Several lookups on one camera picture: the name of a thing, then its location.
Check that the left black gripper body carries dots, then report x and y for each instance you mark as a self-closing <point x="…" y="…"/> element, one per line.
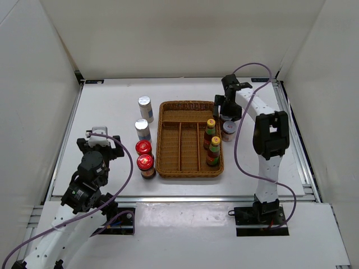
<point x="107" y="153"/>

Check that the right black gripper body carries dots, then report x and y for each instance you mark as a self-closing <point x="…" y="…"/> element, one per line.
<point x="228" y="108"/>

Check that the yellow-cap sauce bottle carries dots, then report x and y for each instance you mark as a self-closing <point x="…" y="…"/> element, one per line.
<point x="209" y="132"/>
<point x="213" y="152"/>

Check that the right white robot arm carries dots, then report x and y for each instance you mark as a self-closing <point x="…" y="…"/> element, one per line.
<point x="270" y="138"/>

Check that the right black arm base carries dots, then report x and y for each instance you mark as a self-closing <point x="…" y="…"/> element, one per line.
<point x="248" y="224"/>

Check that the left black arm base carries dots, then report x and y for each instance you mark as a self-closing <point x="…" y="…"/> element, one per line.
<point x="119" y="221"/>

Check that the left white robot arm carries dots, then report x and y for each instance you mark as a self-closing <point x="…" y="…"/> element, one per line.
<point x="83" y="207"/>

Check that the far white-lid paste jar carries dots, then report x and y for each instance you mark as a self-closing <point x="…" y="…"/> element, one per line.
<point x="223" y="119"/>

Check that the white-lid paste jar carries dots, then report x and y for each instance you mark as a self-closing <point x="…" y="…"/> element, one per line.
<point x="228" y="130"/>
<point x="223" y="119"/>

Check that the near white-lid paste jar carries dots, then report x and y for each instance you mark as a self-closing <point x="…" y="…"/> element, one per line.
<point x="228" y="130"/>

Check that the far red-lid sauce jar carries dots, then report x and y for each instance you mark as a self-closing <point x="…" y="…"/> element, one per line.
<point x="144" y="147"/>

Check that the red-lid sauce jar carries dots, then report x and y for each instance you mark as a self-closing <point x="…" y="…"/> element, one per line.
<point x="145" y="163"/>
<point x="144" y="147"/>

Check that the right dark table label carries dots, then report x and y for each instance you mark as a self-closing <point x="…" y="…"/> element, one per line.
<point x="259" y="80"/>

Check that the dark table label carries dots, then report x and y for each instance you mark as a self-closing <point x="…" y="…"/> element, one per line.
<point x="94" y="82"/>
<point x="259" y="80"/>

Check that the near red-lid sauce jar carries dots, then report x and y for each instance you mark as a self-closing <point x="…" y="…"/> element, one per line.
<point x="145" y="163"/>

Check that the brown wicker divided basket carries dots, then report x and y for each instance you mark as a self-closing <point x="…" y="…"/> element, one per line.
<point x="180" y="151"/>

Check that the near silver-lid spice jar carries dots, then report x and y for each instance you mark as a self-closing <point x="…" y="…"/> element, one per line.
<point x="143" y="130"/>

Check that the silver-lid spice jar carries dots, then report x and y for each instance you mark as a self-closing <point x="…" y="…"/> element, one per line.
<point x="146" y="110"/>
<point x="143" y="130"/>

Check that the far silver-lid spice jar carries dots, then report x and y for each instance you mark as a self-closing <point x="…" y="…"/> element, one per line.
<point x="146" y="110"/>

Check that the left dark table label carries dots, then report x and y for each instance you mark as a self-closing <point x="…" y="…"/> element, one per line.
<point x="94" y="82"/>

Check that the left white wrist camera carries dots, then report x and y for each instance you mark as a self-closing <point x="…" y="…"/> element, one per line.
<point x="97" y="136"/>

